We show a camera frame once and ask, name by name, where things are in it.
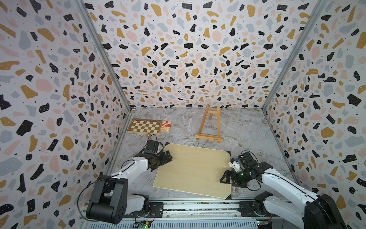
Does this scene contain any light wooden canvas board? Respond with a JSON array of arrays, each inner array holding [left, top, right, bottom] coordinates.
[[153, 143, 232, 199]]

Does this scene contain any small wooden easel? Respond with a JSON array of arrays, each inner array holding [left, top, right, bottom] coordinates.
[[195, 105, 223, 143]]

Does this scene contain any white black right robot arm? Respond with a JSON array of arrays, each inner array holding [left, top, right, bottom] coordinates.
[[153, 149, 346, 229]]

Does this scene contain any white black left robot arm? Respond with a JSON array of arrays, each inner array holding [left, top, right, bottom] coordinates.
[[85, 140, 173, 225]]

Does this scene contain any red Texas Hold'em card box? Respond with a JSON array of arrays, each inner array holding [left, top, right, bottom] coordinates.
[[161, 120, 172, 132]]

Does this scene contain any wooden chess board box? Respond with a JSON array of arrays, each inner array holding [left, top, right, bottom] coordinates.
[[127, 118, 163, 135]]

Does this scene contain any green circuit board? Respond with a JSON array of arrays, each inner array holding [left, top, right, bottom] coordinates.
[[133, 221, 152, 229]]

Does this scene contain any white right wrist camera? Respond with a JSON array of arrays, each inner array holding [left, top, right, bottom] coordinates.
[[228, 158, 243, 173]]

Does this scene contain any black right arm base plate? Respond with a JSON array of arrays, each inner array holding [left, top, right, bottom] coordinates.
[[238, 201, 271, 217]]

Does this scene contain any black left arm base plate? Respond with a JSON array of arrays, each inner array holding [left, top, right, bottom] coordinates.
[[124, 202, 164, 220]]

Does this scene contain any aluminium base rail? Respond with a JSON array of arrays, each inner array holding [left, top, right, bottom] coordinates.
[[77, 198, 296, 229]]

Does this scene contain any left aluminium corner post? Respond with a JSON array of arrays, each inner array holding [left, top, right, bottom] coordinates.
[[74, 0, 131, 114]]

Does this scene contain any aluminium corner post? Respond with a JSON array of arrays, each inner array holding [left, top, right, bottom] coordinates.
[[74, 0, 131, 114], [262, 0, 327, 112]]

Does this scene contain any right aluminium corner post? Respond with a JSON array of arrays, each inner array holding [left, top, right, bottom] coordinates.
[[262, 0, 327, 112]]

